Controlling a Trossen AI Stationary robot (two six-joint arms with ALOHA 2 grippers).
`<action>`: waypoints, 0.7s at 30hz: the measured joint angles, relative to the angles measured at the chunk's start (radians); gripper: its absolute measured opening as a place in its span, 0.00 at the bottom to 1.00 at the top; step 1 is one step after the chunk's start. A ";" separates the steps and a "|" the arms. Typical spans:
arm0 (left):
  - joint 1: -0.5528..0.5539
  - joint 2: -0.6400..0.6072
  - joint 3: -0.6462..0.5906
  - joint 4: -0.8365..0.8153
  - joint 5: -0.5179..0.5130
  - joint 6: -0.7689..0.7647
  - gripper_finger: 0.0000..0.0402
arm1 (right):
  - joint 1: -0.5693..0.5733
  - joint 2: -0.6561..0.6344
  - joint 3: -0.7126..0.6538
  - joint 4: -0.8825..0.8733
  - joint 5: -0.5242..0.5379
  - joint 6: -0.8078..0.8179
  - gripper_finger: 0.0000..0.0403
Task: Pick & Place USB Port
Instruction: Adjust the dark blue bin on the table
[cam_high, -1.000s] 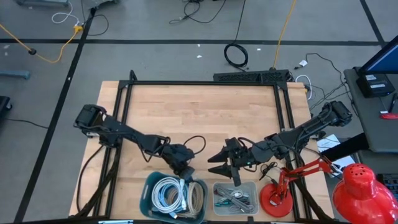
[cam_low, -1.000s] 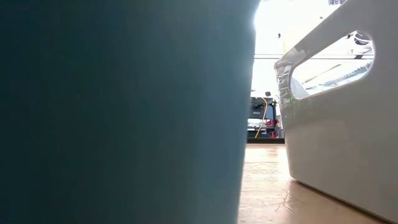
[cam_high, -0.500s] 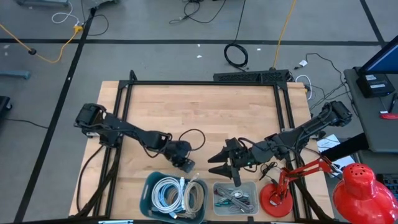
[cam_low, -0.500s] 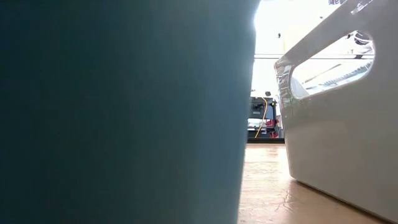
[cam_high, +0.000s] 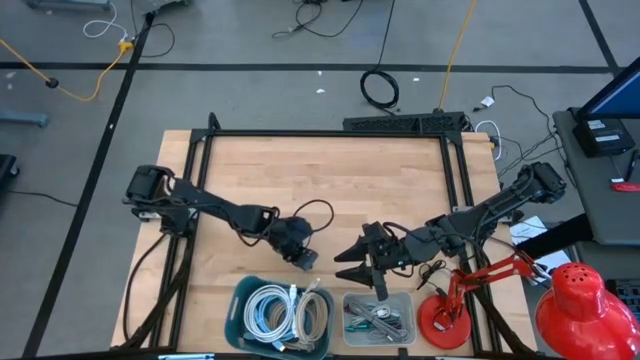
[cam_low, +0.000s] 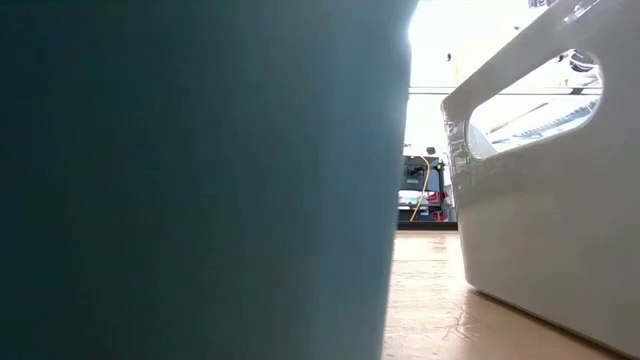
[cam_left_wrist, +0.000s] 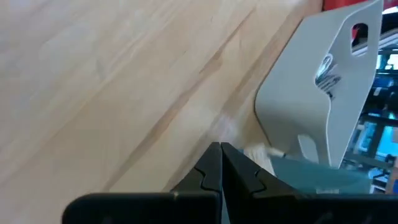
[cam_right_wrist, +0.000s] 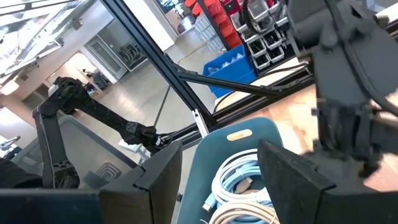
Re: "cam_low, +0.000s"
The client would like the black equipment cart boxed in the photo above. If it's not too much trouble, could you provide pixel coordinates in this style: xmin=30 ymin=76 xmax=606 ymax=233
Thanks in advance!
xmin=398 ymin=154 xmax=447 ymax=224

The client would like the teal plastic bin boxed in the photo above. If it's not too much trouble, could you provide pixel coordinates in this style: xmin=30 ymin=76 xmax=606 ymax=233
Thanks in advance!
xmin=0 ymin=0 xmax=419 ymax=360

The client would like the grey plastic bin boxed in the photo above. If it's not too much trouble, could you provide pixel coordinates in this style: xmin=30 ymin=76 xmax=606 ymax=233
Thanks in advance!
xmin=440 ymin=0 xmax=640 ymax=359

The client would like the yellow extension cable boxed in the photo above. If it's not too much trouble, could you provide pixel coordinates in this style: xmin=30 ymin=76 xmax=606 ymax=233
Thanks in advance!
xmin=409 ymin=155 xmax=432 ymax=223

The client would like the black metal table frame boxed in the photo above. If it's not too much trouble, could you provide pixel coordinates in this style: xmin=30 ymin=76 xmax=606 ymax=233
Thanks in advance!
xmin=397 ymin=221 xmax=459 ymax=231

